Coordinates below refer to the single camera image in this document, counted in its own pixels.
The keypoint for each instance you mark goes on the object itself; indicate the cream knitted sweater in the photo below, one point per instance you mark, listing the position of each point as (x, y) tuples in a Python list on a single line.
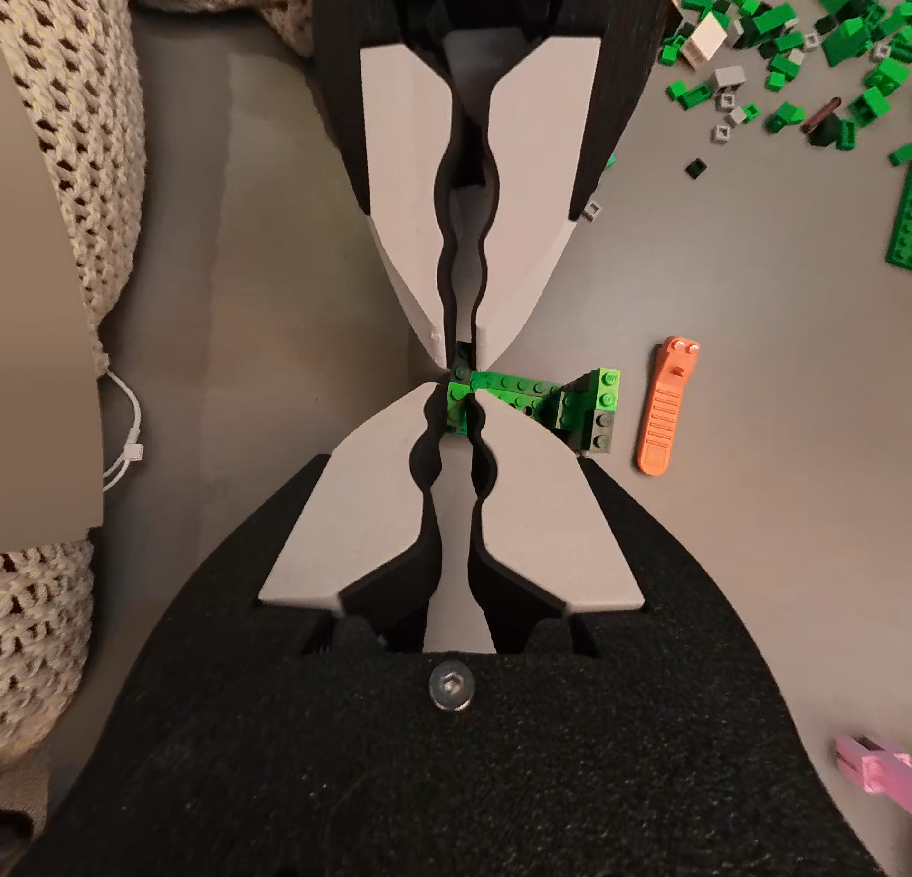
[(78, 143)]

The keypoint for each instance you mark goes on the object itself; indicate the orange brick separator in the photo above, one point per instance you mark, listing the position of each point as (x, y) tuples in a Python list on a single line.
[(666, 414)]

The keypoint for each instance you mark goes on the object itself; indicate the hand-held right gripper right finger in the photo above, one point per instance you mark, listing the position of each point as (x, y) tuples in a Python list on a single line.
[(563, 535)]

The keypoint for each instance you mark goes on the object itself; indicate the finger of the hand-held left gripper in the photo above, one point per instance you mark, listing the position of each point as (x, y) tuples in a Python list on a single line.
[(406, 178), (541, 178)]

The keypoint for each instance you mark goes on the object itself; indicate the pile of loose lego bricks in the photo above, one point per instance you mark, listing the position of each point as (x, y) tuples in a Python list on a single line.
[(773, 18)]

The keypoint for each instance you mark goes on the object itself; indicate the green lego plate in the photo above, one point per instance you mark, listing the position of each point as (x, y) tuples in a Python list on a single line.
[(903, 235)]

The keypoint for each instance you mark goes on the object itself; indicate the pink lego pig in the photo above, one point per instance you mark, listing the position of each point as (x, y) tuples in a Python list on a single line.
[(876, 766)]

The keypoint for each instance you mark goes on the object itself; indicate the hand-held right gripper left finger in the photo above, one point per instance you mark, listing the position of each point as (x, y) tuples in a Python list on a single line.
[(342, 535)]

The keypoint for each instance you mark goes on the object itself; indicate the green lego body build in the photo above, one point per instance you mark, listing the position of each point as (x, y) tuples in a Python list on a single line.
[(513, 384)]

